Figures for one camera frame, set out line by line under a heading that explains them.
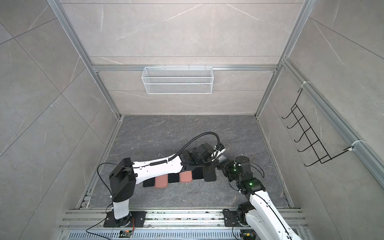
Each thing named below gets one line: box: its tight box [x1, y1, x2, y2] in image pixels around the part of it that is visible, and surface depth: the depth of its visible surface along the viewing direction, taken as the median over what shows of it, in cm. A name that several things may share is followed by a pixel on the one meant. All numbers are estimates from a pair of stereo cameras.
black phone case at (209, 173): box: [203, 166, 217, 182], surface depth 90 cm
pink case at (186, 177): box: [179, 170, 193, 183], surface depth 88 cm
